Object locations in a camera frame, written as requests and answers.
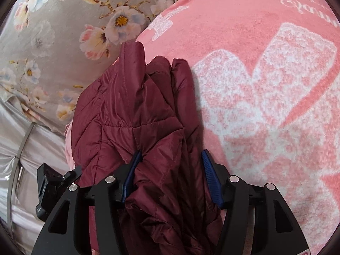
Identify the white satin curtain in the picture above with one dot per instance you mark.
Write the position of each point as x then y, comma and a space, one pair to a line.
25, 146

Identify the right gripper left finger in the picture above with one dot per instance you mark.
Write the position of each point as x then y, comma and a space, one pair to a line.
67, 228

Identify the maroon puffer jacket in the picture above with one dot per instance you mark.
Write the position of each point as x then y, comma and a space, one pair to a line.
149, 107

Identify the grey floral bed sheet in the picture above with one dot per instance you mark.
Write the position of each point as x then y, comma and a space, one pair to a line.
51, 50

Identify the pink patterned blanket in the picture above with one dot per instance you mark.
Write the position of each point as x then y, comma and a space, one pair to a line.
266, 81

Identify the grey curtain tieback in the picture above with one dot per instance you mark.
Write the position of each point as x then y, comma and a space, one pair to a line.
15, 178

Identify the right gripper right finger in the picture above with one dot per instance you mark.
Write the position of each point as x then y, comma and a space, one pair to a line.
275, 229

